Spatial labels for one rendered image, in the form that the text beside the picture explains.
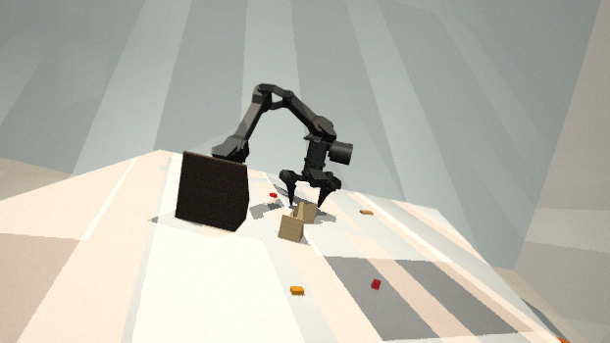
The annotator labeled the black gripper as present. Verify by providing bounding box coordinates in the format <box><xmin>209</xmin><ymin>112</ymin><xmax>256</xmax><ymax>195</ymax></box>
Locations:
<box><xmin>279</xmin><ymin>156</ymin><xmax>341</xmax><ymax>208</ymax></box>

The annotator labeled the small orange block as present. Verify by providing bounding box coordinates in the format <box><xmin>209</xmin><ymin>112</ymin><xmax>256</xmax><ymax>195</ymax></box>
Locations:
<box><xmin>289</xmin><ymin>286</ymin><xmax>304</xmax><ymax>295</ymax></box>

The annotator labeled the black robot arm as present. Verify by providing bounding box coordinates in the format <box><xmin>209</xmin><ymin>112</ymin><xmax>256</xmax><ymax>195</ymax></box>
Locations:
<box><xmin>212</xmin><ymin>84</ymin><xmax>353</xmax><ymax>188</ymax></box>

